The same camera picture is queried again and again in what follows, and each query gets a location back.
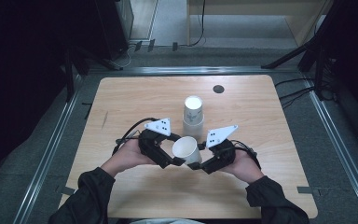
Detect hanging black cable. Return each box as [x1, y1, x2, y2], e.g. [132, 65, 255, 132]
[189, 0, 207, 48]

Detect long metal floor rail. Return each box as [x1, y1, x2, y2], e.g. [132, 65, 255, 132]
[302, 76, 358, 224]
[12, 74, 85, 224]

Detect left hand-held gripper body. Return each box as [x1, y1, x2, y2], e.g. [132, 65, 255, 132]
[138, 118, 172, 155]

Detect person's right hand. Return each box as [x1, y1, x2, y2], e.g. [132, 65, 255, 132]
[222, 148, 266, 185]

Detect short metal floor rail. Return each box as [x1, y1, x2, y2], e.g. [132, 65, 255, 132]
[85, 65, 301, 77]

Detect white floor cable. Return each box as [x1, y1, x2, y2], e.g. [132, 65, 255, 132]
[113, 43, 138, 69]

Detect black tape mark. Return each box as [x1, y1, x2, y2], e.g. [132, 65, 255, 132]
[81, 102, 93, 120]

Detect black cabinet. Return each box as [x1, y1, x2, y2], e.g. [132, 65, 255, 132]
[94, 0, 135, 61]

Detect black floor cable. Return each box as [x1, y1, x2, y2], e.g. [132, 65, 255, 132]
[274, 77, 315, 89]
[279, 87, 315, 110]

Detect person's left hand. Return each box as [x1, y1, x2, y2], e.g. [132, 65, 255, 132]
[110, 138, 157, 176]

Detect light wooden furniture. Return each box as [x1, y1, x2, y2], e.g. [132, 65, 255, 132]
[186, 0, 335, 48]

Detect white printed paper cup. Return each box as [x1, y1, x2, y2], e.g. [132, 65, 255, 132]
[172, 135, 203, 166]
[184, 95, 205, 125]
[182, 119, 205, 141]

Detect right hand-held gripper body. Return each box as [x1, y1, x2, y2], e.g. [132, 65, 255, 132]
[205, 124, 240, 169]

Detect black tripod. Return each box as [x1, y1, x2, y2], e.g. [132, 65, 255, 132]
[260, 0, 339, 101]

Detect right hand-held gripper black cable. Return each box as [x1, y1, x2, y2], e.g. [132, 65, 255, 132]
[229, 139, 262, 171]

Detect black stand legs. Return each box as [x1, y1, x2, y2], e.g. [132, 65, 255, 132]
[62, 46, 124, 102]

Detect grey tape strip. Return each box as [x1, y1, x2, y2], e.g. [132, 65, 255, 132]
[296, 186, 321, 197]
[55, 185, 77, 198]

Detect person's pale grey clothing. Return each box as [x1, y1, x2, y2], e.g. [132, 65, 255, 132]
[130, 218, 201, 224]

